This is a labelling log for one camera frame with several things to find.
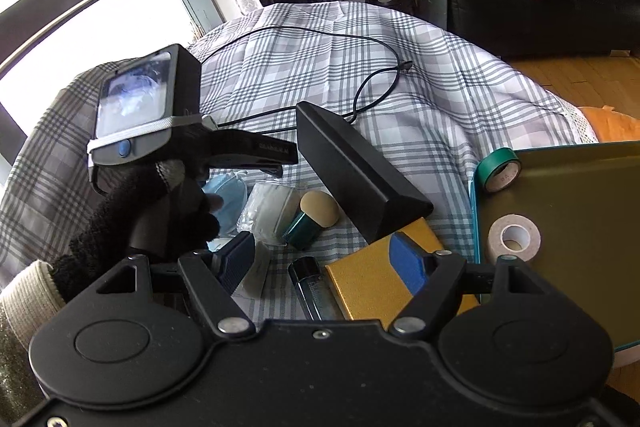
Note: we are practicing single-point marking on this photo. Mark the green tape roll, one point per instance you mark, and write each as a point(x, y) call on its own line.
point(487, 167)

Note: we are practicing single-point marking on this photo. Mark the orange cushion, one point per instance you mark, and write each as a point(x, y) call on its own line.
point(615, 124)

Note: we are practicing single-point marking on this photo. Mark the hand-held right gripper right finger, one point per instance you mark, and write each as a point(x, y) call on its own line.
point(407, 264)

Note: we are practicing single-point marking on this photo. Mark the clear bag of cotton pads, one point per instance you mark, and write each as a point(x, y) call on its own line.
point(267, 207)

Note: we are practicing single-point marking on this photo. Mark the dark round stool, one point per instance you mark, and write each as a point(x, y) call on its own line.
point(395, 2)

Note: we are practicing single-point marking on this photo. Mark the white tape roll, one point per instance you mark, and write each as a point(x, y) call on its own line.
point(495, 239)

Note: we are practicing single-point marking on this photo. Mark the gold flat box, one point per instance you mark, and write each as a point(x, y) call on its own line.
point(370, 277)

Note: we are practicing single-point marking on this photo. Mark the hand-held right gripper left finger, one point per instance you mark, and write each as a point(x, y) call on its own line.
point(237, 264)

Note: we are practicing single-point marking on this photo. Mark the black tube bottle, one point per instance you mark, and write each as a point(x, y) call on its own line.
point(310, 287)

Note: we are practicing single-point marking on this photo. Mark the gold metal tray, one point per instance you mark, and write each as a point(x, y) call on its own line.
point(590, 217)

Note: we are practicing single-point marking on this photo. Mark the person's left forearm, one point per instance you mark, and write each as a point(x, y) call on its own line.
point(25, 307)

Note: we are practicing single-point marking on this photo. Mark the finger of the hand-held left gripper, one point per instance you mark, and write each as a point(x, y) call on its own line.
point(260, 151)

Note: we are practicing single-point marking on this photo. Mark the white lace cloth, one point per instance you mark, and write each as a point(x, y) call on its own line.
point(575, 122)

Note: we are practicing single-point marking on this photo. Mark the grey brown plaid cloth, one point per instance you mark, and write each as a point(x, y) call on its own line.
point(45, 167)

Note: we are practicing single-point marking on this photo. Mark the dark flat board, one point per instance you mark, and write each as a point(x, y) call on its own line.
point(430, 2)

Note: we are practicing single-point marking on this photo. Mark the grey plaid tablecloth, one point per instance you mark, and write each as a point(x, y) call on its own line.
point(425, 82)

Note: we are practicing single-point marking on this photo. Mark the person's left hand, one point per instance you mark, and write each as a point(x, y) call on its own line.
point(100, 232)

